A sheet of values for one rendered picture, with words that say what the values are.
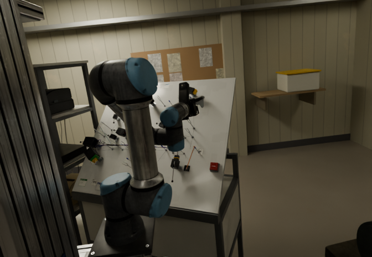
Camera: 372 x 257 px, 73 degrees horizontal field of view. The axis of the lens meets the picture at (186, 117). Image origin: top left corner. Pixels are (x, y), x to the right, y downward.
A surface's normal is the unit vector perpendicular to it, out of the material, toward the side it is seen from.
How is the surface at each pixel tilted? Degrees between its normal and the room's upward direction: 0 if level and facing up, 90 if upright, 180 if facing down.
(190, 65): 90
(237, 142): 90
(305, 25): 90
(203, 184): 45
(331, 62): 90
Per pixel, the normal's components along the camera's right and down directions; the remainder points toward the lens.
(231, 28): 0.07, 0.23
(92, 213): -0.38, 0.26
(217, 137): -0.34, -0.50
